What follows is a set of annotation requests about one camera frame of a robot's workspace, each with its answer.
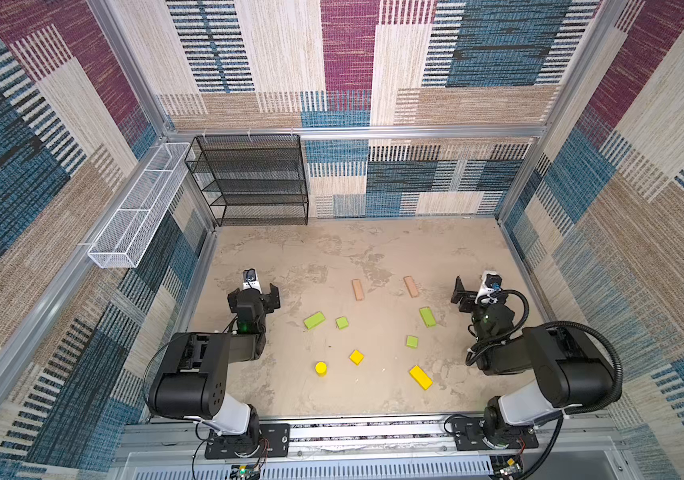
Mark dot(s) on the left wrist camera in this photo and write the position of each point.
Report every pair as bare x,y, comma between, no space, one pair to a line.
251,280

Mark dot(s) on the right small green cube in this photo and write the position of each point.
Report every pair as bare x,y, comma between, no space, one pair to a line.
412,342

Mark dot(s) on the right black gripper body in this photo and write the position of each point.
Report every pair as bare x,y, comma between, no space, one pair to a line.
471,297

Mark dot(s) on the yellow cylinder block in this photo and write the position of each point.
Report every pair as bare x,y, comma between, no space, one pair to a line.
321,369

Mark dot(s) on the aluminium front rail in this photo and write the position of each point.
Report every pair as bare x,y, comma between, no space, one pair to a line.
406,446

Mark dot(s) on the left small green cube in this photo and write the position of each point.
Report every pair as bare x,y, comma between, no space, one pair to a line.
342,322

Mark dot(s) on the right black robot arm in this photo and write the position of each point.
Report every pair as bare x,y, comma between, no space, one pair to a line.
576,369

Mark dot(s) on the black wire shelf rack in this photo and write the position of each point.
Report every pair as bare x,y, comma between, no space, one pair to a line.
252,180

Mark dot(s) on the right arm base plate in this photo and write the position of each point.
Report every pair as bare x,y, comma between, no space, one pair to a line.
471,433

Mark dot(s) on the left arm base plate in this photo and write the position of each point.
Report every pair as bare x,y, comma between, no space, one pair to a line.
270,440

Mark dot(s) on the long yellow block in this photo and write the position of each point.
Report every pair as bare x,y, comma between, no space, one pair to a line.
421,377

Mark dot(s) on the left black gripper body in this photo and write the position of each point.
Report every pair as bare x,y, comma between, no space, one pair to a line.
256,297

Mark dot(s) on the long green block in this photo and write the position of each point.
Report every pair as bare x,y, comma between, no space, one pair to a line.
428,317
314,320

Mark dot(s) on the small green cube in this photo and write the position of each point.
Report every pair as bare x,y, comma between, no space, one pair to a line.
412,342
342,322

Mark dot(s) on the small yellow square block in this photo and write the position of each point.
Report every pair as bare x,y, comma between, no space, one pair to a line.
357,357

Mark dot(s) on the natural wood block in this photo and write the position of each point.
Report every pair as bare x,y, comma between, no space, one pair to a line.
358,290
411,286

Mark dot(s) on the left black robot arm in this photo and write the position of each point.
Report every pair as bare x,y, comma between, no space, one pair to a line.
191,381

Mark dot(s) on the white wire mesh basket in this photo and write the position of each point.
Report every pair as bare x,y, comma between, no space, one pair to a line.
123,242

